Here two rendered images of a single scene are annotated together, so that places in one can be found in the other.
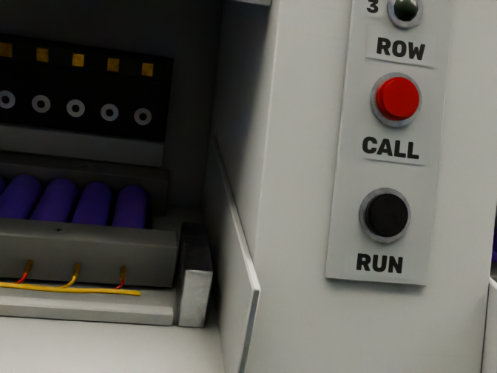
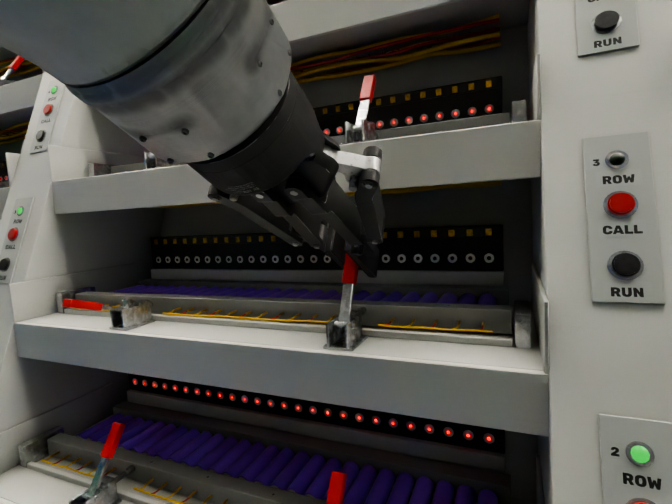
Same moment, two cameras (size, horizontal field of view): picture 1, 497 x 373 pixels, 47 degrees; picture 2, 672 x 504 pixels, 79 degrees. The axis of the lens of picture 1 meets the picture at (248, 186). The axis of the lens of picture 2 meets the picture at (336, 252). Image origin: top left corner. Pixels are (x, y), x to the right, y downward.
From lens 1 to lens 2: 0.14 m
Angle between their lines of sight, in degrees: 36
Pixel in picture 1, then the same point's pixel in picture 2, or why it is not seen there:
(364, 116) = (601, 216)
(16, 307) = (432, 336)
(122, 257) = (481, 317)
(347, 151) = (594, 234)
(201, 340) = (529, 352)
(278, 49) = (545, 193)
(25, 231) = (433, 306)
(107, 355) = (477, 353)
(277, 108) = (549, 220)
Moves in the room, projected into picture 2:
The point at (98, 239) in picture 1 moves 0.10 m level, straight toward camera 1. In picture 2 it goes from (468, 307) to (464, 290)
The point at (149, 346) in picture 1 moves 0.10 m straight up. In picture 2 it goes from (499, 352) to (498, 231)
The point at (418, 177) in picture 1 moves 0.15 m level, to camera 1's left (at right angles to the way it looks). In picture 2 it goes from (645, 243) to (429, 255)
